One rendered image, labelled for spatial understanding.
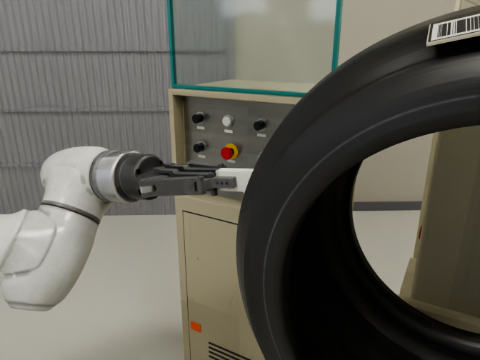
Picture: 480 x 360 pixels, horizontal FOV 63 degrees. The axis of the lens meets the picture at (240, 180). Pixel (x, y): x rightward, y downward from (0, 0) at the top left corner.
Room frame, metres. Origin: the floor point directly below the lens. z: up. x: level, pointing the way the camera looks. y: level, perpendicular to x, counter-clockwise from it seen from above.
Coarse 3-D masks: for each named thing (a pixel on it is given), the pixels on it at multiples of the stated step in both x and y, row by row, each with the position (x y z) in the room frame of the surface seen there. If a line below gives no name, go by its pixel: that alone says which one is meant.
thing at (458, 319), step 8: (400, 296) 0.64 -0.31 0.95; (416, 304) 0.62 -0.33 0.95; (424, 304) 0.62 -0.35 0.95; (432, 304) 0.62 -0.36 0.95; (424, 312) 0.60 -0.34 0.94; (432, 312) 0.60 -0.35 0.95; (440, 312) 0.59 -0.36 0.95; (448, 312) 0.59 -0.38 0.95; (456, 312) 0.59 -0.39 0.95; (440, 320) 0.59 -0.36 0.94; (448, 320) 0.58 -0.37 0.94; (456, 320) 0.58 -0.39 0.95; (464, 320) 0.57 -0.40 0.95; (472, 320) 0.57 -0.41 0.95; (464, 328) 0.57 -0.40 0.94; (472, 328) 0.56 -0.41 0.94
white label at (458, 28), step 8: (464, 16) 0.33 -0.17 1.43; (472, 16) 0.32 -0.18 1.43; (432, 24) 0.34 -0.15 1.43; (440, 24) 0.33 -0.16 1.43; (448, 24) 0.32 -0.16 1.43; (456, 24) 0.32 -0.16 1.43; (464, 24) 0.31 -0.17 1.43; (472, 24) 0.31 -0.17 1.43; (432, 32) 0.32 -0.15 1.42; (440, 32) 0.31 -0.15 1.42; (448, 32) 0.31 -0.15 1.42; (456, 32) 0.30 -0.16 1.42; (464, 32) 0.30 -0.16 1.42; (472, 32) 0.29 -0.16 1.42; (432, 40) 0.31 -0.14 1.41; (440, 40) 0.30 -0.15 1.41; (448, 40) 0.30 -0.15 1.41
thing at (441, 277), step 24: (456, 144) 0.62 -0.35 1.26; (432, 168) 0.64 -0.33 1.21; (456, 168) 0.62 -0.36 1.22; (432, 192) 0.63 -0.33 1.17; (456, 192) 0.62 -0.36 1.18; (432, 216) 0.63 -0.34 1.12; (456, 216) 0.61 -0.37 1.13; (432, 240) 0.63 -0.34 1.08; (456, 240) 0.61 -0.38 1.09; (432, 264) 0.62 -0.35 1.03; (456, 264) 0.60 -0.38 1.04; (432, 288) 0.62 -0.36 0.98; (456, 288) 0.60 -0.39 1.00
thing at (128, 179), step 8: (128, 160) 0.60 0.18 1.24; (136, 160) 0.59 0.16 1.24; (144, 160) 0.59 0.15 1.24; (152, 160) 0.61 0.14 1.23; (160, 160) 0.62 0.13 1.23; (128, 168) 0.58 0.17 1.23; (136, 168) 0.58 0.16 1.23; (144, 168) 0.59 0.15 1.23; (152, 168) 0.60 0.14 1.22; (120, 176) 0.58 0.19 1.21; (128, 176) 0.58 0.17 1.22; (136, 176) 0.57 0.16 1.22; (144, 176) 0.56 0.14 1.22; (152, 176) 0.56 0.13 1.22; (160, 176) 0.56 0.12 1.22; (168, 176) 0.56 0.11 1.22; (128, 184) 0.57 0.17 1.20; (136, 184) 0.57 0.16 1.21; (128, 192) 0.58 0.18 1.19; (136, 192) 0.57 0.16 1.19
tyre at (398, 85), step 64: (384, 64) 0.34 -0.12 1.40; (448, 64) 0.30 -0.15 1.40; (320, 128) 0.35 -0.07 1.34; (384, 128) 0.32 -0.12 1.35; (448, 128) 0.29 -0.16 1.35; (256, 192) 0.39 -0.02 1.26; (320, 192) 0.34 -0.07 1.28; (256, 256) 0.38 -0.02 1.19; (320, 256) 0.59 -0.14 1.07; (256, 320) 0.38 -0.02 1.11; (320, 320) 0.51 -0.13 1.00; (384, 320) 0.55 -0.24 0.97
